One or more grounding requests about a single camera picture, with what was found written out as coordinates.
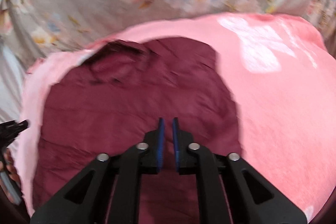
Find pink fleece blanket with bows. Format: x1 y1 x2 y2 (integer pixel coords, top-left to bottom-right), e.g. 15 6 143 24
15 14 335 223

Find maroon quilted down jacket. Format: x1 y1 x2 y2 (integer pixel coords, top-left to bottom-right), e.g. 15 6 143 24
33 37 242 223

